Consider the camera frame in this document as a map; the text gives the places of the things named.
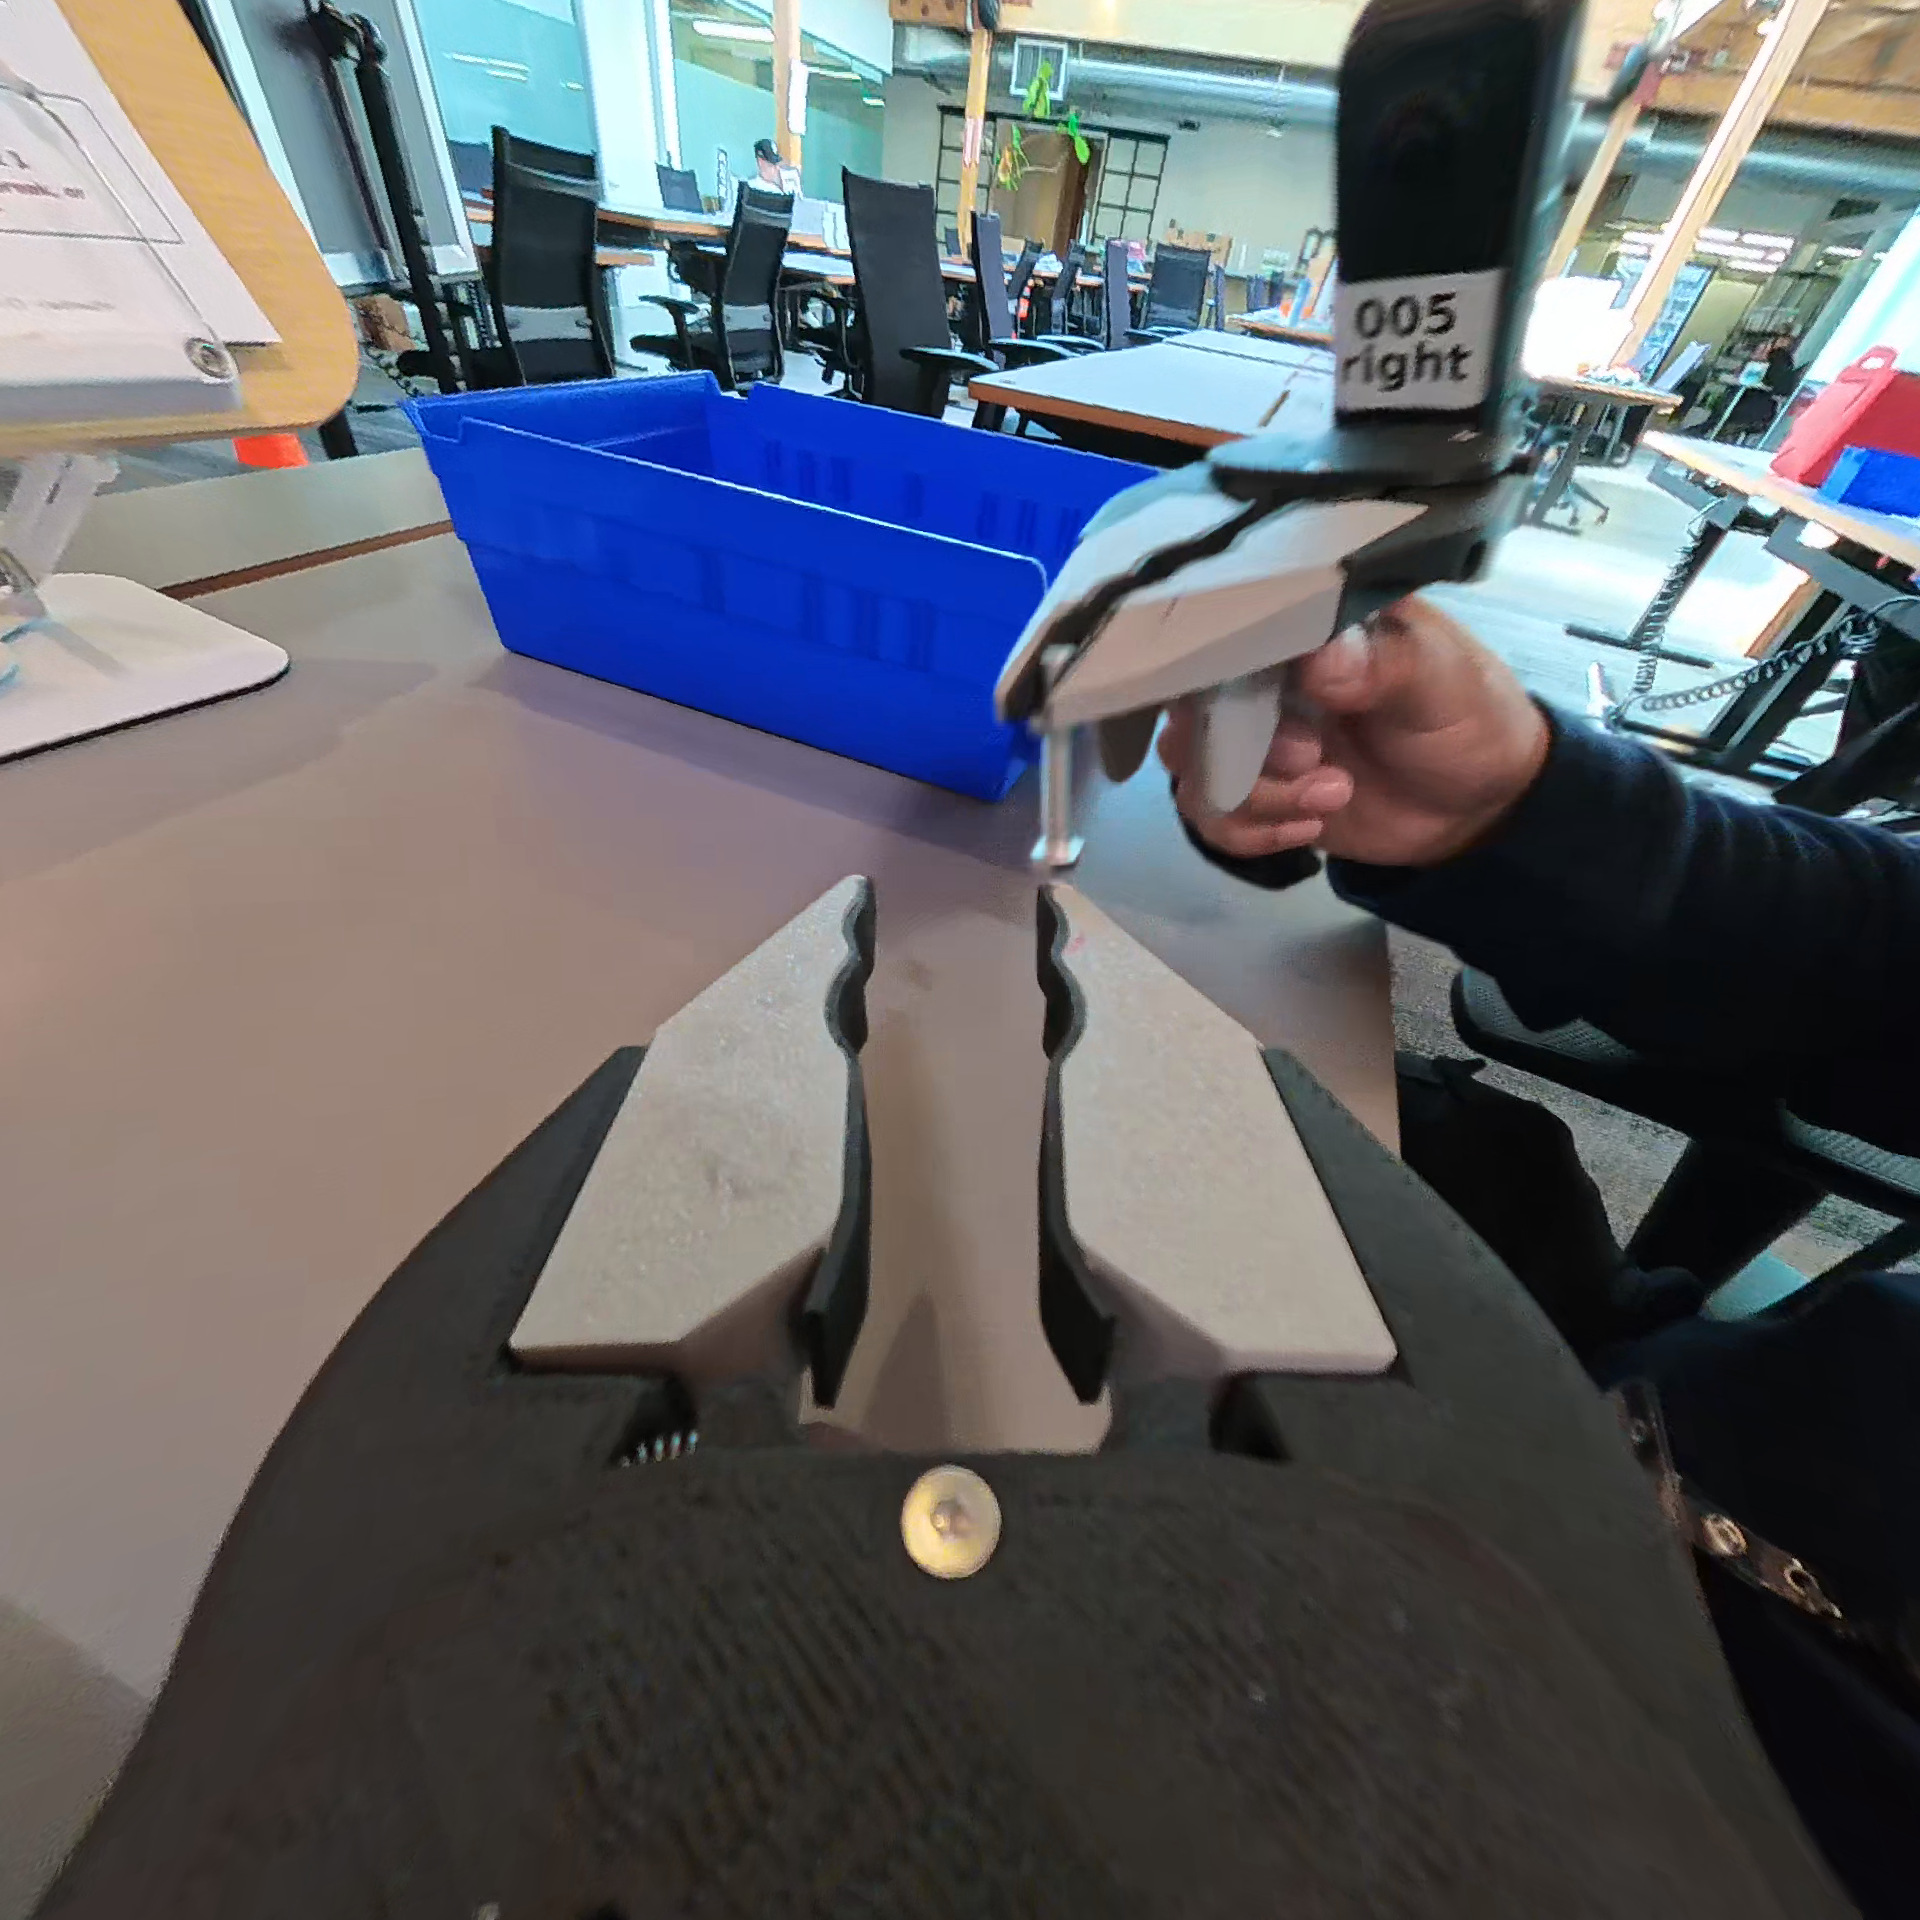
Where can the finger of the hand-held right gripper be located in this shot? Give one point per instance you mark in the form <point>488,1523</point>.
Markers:
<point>1214,616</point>
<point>1163,517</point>

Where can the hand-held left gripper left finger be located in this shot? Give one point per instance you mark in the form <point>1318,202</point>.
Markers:
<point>688,1199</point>

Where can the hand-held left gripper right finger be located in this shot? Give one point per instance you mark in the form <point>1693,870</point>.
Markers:
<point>1214,1199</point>

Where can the silver metal bolt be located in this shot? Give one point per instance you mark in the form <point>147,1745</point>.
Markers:
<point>1059,782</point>

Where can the blue plastic bin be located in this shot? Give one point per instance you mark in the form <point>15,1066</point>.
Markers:
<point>749,602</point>

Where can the person's right hand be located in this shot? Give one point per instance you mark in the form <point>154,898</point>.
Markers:
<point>1425,735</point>

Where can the wooden top office desk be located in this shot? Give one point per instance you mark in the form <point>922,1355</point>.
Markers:
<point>1773,481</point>
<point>1144,383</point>

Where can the group of black office chairs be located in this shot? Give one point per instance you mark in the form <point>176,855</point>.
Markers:
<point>900,287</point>

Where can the green hanging plant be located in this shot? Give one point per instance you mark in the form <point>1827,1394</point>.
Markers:
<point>1044,113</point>

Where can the red plastic bin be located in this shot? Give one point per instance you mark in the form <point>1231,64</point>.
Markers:
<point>1839,412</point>

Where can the person's dark clothing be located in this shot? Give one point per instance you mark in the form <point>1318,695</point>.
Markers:
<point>1845,1394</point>

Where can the wooden board document stand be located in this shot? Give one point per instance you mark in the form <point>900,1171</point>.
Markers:
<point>153,663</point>

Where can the black tripod stand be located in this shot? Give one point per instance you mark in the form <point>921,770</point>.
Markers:
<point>382,182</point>

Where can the orange traffic cone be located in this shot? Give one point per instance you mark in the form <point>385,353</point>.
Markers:
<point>271,447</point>

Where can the grey panel on stand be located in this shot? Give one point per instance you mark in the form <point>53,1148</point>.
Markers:
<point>271,120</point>

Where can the printed instruction sheet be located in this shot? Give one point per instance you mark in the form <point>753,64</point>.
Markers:
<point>89,182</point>

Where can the metal ventilation duct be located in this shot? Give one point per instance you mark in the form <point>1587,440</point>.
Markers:
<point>1144,74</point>

